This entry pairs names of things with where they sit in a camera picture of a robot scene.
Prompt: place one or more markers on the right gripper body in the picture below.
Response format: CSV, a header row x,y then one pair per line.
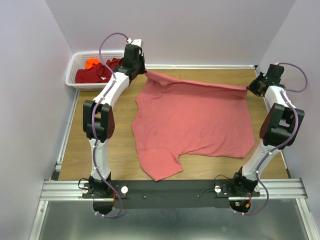
x,y
253,87

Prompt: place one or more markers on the orange t shirt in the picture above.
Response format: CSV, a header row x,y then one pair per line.
x,y
91,63

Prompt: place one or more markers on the pink t shirt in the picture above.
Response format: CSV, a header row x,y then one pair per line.
x,y
177,117

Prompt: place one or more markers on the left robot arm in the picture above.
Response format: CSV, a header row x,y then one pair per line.
x,y
99,123

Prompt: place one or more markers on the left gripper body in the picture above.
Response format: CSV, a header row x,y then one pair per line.
x,y
137,69

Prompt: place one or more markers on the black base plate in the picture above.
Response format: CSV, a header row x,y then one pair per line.
x,y
163,202

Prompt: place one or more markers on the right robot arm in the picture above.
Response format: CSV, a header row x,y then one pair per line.
x,y
278,130

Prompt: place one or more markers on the aluminium frame rail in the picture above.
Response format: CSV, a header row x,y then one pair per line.
x,y
272,188

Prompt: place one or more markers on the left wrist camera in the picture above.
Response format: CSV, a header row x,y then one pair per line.
x,y
135,42

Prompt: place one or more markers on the white plastic laundry basket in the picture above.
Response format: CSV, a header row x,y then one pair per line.
x,y
109,58

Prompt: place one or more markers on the dark red t shirt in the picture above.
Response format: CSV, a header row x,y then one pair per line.
x,y
98,74

